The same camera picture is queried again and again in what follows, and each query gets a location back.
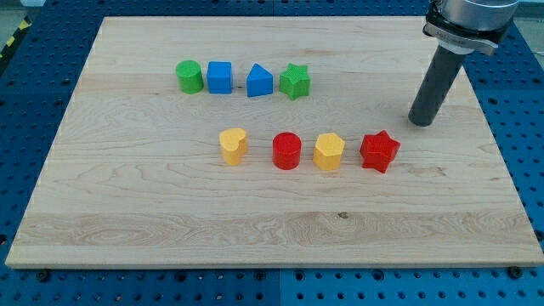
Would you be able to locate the yellow heart block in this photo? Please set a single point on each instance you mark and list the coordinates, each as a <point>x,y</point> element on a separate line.
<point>233,143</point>

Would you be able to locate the light wooden board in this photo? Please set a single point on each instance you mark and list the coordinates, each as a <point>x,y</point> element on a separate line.
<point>135,177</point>

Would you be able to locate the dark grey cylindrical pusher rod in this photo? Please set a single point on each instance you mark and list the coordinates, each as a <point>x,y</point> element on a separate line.
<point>435,86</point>

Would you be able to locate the blue cube block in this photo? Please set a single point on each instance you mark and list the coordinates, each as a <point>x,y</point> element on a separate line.
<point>219,77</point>

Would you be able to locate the blue triangle block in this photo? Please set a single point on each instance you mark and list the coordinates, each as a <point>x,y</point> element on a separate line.
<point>259,81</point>

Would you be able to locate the green star block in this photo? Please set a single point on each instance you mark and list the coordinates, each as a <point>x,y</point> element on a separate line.
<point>295,81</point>

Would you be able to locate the yellow hexagon block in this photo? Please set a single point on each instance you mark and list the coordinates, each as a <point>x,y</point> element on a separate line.
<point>328,151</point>

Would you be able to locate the red star block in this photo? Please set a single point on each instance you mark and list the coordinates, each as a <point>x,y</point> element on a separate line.
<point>378,151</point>

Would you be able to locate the green cylinder block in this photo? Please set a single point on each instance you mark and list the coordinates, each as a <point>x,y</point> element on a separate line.
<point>189,76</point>

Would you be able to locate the red cylinder block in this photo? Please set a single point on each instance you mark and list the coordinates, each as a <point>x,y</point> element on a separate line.
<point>287,148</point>

